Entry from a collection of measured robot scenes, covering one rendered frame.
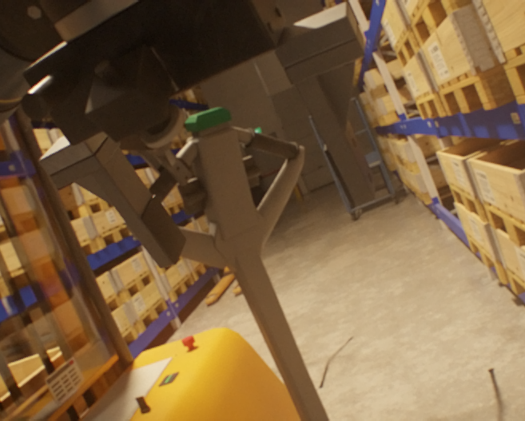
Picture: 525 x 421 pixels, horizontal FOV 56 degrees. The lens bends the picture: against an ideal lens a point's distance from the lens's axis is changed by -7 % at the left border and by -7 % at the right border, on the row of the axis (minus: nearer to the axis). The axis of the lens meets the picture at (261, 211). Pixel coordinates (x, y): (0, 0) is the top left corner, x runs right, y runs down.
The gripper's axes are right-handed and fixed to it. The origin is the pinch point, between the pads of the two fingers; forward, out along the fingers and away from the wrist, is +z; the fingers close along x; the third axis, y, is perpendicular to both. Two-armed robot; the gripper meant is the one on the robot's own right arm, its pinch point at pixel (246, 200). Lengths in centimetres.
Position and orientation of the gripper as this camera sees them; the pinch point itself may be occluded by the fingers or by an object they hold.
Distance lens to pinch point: 32.1
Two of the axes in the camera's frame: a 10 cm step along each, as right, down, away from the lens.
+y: -1.5, 5.8, -8.0
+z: 4.6, 7.6, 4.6
